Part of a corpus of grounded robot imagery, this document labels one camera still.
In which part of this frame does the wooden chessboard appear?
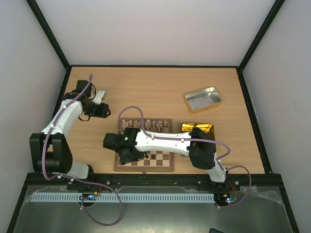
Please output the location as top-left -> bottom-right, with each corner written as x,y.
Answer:
114,118 -> 174,173

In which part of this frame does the gold tin tray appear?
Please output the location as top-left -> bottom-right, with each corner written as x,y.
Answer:
181,123 -> 216,155

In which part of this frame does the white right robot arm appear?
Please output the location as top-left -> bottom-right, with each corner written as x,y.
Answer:
103,127 -> 230,190

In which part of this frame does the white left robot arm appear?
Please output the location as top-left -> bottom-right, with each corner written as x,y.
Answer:
29,76 -> 111,180

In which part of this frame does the silver tin lid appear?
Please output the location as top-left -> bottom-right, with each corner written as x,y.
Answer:
184,87 -> 222,114

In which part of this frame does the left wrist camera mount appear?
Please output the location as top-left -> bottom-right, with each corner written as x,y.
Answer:
91,91 -> 106,105

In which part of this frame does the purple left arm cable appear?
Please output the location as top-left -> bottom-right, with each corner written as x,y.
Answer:
41,74 -> 123,227

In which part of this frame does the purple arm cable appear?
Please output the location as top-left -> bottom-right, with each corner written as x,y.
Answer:
41,74 -> 123,227
117,105 -> 252,209

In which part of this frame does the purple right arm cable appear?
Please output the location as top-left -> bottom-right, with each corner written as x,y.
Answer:
117,105 -> 252,209

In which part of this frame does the white slotted cable duct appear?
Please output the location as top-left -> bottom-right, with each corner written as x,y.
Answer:
30,192 -> 214,203

